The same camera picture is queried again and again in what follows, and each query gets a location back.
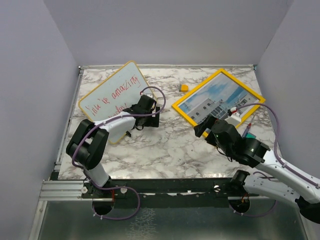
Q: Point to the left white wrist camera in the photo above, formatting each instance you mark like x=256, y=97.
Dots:
x=147, y=94

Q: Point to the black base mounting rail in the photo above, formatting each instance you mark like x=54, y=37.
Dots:
x=166, y=193

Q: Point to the yellow grey eraser block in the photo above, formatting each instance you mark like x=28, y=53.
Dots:
x=183, y=88

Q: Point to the yellow picture frame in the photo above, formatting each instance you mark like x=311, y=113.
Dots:
x=185, y=111

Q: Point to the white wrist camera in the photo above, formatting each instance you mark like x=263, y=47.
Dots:
x=147, y=94
x=234, y=118

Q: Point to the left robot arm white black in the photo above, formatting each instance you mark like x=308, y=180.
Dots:
x=87, y=145

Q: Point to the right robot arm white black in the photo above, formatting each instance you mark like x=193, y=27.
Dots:
x=293, y=186

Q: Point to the teal green cube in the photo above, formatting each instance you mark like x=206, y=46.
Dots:
x=250, y=135

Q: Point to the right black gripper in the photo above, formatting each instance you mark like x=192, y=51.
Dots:
x=200, y=128

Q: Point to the aluminium extrusion rail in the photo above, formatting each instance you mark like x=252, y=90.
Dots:
x=61, y=190

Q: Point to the small whiteboard yellow rim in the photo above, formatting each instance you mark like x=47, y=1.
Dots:
x=111, y=97

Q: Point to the photo of white building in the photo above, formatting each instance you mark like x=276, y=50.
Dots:
x=212, y=97

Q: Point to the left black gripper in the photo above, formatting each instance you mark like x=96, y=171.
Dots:
x=153, y=121

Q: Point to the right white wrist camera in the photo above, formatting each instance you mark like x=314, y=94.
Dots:
x=234, y=118

